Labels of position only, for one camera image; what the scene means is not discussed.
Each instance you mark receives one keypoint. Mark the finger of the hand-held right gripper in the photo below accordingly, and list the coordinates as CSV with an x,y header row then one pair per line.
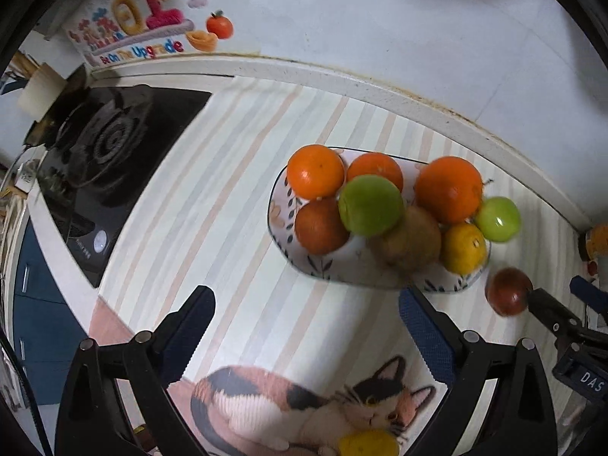
x,y
553,313
589,292

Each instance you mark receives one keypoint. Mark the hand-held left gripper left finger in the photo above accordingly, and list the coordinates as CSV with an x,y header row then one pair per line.
x,y
187,337

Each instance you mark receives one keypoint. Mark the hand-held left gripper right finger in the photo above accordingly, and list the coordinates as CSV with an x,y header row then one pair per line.
x,y
425,337

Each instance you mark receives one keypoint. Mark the dark red apple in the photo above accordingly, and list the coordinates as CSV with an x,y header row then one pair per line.
x,y
508,292

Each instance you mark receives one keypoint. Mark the brown kiwi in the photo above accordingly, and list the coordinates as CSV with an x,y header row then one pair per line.
x,y
411,244

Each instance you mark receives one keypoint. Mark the yellow citrus fruit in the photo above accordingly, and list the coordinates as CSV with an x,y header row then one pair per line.
x,y
368,444
463,249

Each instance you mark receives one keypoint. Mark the large orange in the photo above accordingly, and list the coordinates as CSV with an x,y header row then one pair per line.
x,y
449,190

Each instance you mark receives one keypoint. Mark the dark reddish-brown round fruit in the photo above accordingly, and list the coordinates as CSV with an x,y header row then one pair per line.
x,y
318,225

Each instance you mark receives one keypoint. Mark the floral oval ceramic plate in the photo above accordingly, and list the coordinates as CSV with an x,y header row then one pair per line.
x,y
281,211

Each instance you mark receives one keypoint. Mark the small orange tangerine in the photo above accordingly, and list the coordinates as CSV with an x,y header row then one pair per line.
x,y
316,171
375,168

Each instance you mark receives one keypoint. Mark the red cherry tomato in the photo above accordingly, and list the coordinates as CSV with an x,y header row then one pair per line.
x,y
593,268

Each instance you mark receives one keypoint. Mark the cat-shaped mat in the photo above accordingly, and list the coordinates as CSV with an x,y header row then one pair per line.
x,y
266,399

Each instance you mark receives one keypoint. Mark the striped table cover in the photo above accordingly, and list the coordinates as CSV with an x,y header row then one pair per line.
x,y
213,199

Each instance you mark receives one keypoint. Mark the blue kitchen cabinet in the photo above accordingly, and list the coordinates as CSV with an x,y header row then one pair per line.
x,y
40,313

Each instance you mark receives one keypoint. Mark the black gas stove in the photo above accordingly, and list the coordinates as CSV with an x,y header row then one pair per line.
x,y
142,118

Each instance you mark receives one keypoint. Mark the white paper roll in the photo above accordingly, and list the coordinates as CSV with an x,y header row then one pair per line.
x,y
40,92

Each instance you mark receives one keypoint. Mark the kitchen utensils bundle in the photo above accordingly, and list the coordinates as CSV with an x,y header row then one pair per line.
x,y
19,73

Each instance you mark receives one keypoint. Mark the colourful wall sticker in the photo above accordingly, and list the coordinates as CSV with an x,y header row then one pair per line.
x,y
133,19

